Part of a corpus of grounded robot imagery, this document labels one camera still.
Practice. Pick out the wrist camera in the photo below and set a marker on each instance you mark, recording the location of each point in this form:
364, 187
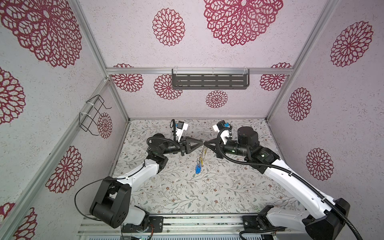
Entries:
225, 131
180, 128

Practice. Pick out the black wire wall rack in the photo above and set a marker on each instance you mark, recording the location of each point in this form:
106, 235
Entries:
89, 117

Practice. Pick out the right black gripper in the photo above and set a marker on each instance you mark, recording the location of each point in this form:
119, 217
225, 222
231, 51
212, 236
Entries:
219, 148

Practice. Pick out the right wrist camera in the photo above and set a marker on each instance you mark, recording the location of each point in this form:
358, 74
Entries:
225, 131

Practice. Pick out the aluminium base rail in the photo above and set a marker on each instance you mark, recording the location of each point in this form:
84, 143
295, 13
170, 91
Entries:
171, 225

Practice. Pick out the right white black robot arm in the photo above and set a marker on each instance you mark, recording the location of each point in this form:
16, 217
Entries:
323, 217

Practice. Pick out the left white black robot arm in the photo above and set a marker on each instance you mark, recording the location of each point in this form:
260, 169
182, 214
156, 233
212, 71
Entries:
112, 203

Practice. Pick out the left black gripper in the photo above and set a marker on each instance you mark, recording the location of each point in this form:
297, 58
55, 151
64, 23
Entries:
185, 146

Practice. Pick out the dark metal wall shelf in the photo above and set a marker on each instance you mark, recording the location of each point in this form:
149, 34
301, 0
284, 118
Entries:
210, 81

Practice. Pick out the blue key tag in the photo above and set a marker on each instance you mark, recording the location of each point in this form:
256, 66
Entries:
198, 169

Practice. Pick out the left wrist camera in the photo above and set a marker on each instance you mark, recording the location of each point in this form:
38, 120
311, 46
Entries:
180, 128

